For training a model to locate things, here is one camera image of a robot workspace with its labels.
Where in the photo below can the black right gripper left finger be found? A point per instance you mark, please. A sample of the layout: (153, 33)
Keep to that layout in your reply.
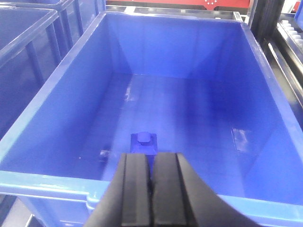
(127, 200)

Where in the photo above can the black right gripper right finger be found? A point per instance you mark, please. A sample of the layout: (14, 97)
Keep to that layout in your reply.
(182, 199)

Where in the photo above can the blue bottle-shaped part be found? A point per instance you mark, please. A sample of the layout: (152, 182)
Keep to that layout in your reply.
(145, 143)

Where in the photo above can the blue bin beside target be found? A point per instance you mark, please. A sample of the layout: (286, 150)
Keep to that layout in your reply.
(29, 53)

